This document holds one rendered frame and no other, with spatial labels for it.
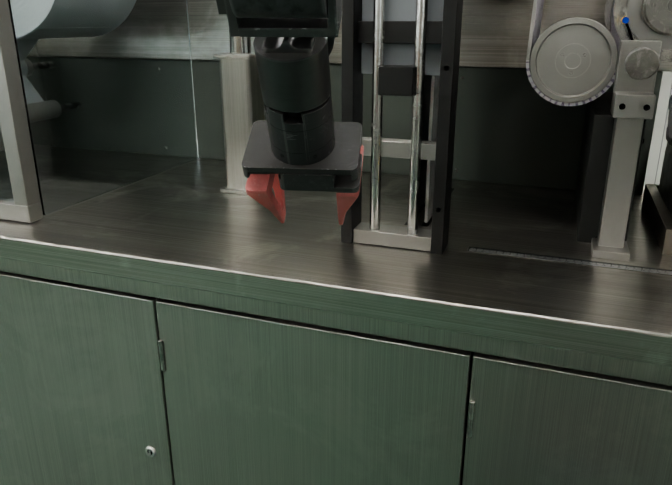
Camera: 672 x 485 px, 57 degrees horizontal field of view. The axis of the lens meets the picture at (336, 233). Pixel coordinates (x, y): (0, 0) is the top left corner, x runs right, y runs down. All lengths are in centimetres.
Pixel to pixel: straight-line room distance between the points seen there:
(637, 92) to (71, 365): 100
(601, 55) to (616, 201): 21
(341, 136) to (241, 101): 67
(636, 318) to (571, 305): 7
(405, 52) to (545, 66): 22
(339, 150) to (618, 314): 42
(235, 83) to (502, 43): 53
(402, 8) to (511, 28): 44
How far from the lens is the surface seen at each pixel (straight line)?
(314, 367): 92
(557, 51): 99
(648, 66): 91
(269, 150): 55
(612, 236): 100
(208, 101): 156
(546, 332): 78
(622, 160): 97
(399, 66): 89
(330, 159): 54
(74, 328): 115
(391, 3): 92
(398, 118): 138
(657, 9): 97
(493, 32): 133
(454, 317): 79
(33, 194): 117
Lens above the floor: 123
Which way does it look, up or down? 19 degrees down
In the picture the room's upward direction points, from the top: straight up
